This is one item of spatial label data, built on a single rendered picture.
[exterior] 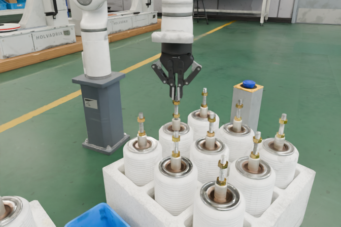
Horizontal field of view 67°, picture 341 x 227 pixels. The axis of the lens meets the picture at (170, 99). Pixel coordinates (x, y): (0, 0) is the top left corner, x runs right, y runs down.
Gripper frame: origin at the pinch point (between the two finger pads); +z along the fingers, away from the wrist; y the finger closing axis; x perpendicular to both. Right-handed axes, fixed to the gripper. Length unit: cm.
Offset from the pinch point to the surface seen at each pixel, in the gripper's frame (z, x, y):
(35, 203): 17.9, 25.4, 26.5
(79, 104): 36, -61, 66
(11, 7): 7, -375, 366
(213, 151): 10.5, 9.4, -10.7
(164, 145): 14.0, 4.1, 2.4
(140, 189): 17.9, 17.0, 5.4
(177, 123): 8.6, 1.0, -0.5
